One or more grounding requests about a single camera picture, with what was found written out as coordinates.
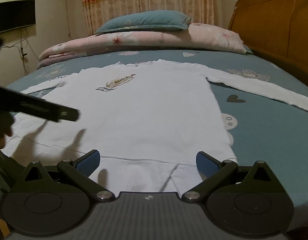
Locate teal pillow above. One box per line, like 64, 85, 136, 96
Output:
95, 10, 191, 34

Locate person's left hand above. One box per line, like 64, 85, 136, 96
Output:
0, 112, 14, 150

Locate wall-mounted black television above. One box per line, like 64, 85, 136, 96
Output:
0, 0, 36, 33

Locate white long-sleeve shirt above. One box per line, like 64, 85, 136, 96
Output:
1, 59, 308, 196

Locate wooden headboard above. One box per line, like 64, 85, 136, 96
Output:
228, 0, 308, 87

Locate pink floral folded quilt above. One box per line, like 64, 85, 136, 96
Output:
37, 23, 247, 69

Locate person's grey trouser leg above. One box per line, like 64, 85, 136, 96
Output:
0, 151, 25, 201

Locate hanging black cables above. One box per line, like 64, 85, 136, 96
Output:
1, 27, 39, 75

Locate teal floral bed sheet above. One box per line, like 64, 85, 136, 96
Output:
6, 49, 308, 230

